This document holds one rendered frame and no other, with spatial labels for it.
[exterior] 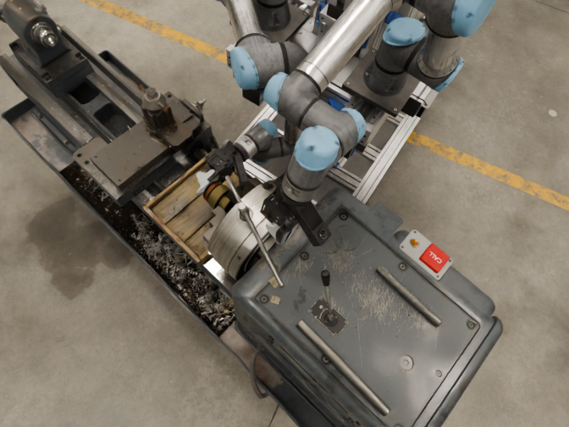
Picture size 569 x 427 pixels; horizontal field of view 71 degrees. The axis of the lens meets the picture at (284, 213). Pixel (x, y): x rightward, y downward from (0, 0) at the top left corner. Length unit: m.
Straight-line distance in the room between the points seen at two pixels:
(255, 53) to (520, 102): 2.65
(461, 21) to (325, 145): 0.41
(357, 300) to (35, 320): 1.90
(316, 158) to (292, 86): 0.19
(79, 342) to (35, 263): 0.53
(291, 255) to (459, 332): 0.46
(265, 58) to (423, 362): 0.88
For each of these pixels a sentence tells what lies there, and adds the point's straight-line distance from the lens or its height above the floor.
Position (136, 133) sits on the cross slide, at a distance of 1.61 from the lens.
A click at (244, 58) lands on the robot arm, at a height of 1.42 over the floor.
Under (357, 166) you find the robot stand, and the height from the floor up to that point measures 0.21.
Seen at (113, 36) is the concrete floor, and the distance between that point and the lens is 3.43.
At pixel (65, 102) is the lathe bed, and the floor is 0.84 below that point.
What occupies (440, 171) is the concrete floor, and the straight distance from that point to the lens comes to 2.88.
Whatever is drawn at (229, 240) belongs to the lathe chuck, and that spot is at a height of 1.19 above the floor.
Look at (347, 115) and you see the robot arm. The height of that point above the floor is 1.61.
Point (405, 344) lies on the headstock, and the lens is 1.07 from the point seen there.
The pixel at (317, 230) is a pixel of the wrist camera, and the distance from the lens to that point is 0.86.
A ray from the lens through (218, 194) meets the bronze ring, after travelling 1.27.
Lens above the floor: 2.25
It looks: 66 degrees down
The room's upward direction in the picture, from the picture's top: 11 degrees clockwise
